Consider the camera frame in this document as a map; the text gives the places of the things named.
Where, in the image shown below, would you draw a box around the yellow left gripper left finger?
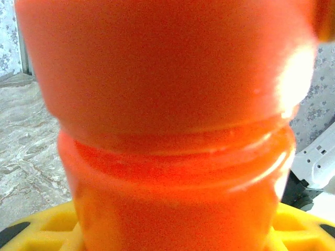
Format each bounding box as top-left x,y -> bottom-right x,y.
0,201 -> 84,251

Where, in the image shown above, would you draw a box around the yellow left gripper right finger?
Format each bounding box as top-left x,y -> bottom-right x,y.
269,202 -> 335,251

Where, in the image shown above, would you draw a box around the orange pill bottle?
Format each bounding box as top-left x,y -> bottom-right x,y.
57,115 -> 296,251

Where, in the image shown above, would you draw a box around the orange bottle cap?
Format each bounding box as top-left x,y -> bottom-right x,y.
14,0 -> 319,157

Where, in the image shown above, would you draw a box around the aluminium corner post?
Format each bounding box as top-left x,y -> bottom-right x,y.
15,13 -> 36,76

